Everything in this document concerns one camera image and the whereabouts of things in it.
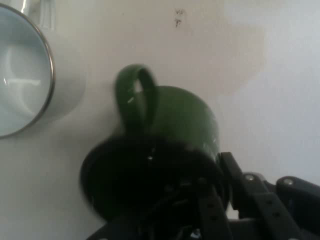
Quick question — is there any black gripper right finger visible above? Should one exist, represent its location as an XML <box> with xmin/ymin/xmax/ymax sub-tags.
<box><xmin>218</xmin><ymin>151</ymin><xmax>320</xmax><ymax>240</ymax></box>

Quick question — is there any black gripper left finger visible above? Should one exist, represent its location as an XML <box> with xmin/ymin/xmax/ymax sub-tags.
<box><xmin>86</xmin><ymin>174</ymin><xmax>234</xmax><ymax>240</ymax></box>

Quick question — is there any green enamel mug white lettering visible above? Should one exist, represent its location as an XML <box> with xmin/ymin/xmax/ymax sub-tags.
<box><xmin>79</xmin><ymin>63</ymin><xmax>233</xmax><ymax>227</ymax></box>

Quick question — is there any white enamel mug steel rim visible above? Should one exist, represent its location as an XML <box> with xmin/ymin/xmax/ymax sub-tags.
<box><xmin>0</xmin><ymin>0</ymin><xmax>87</xmax><ymax>140</ymax></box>

